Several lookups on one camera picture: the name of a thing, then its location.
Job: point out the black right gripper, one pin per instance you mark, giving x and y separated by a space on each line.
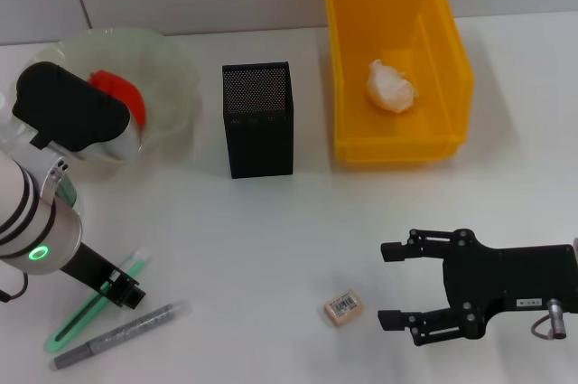
501 280

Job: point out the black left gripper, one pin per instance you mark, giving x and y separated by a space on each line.
88 268

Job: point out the mint green utility knife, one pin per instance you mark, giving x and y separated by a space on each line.
74 323

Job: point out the clear water bottle green label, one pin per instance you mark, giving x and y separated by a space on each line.
68 190

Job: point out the red-orange knitted orange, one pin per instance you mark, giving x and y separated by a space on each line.
131 99

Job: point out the white paper ball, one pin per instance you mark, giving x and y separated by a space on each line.
390 88

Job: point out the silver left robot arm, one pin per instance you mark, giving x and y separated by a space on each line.
63 108

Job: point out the silver marker pen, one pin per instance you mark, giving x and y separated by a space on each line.
122 334

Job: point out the beige eraser with barcode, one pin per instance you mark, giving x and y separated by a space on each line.
344 307

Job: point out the black mesh pen holder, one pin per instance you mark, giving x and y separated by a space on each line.
259 144

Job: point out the pale green glass fruit plate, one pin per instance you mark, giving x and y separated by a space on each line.
167 81

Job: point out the yellow plastic bin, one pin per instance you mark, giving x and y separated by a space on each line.
388 131

